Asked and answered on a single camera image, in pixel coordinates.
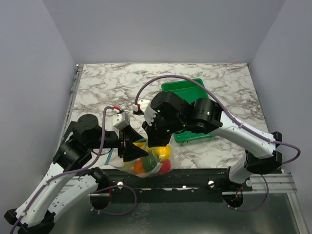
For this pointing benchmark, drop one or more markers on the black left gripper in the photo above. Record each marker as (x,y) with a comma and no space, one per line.
(129,135)

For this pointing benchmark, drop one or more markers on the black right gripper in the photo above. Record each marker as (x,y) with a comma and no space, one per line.
(153,138)

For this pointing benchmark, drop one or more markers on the yellow apple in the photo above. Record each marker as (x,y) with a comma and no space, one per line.
(162,153)

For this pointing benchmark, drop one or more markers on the clear zip top bag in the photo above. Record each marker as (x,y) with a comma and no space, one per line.
(118,163)

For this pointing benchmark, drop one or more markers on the green avocado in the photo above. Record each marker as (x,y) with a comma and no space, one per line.
(149,162)

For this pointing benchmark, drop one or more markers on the orange fruit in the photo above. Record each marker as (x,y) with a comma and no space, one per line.
(138,167)

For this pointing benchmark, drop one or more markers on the red apple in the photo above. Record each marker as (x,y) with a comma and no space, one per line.
(165,167)

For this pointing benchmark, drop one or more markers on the yellow banana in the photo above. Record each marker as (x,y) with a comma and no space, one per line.
(142,145)

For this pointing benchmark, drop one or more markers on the yellow orange mango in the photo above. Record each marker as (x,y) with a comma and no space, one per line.
(129,163)

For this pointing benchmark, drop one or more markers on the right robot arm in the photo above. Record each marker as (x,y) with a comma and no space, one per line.
(168,114)

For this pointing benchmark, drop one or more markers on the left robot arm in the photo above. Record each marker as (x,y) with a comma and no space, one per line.
(72,173)

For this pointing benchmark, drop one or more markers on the green plastic tray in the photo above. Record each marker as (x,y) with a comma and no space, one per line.
(189,92)

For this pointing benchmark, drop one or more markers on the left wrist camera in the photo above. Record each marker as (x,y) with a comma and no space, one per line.
(120,121)

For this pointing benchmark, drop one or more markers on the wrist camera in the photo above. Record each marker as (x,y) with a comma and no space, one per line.
(120,121)
(143,107)

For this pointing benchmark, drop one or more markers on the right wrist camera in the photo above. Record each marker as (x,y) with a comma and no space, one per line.
(143,107)

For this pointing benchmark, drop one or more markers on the black mounting rail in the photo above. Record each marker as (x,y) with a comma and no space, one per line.
(179,185)

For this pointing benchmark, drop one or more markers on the metal table edge rail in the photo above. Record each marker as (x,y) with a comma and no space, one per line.
(73,94)

